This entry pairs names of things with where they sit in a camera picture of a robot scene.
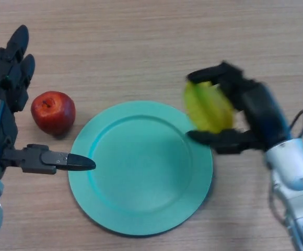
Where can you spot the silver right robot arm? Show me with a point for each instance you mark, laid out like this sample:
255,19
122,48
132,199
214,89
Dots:
297,183

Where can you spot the red apple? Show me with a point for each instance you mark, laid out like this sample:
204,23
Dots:
53,112

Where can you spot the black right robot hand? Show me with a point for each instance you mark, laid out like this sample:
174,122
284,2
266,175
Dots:
263,112

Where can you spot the green round plate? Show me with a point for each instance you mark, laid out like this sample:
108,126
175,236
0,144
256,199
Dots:
138,177

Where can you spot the yellow starfruit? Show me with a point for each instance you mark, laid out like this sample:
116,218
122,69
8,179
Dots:
209,109

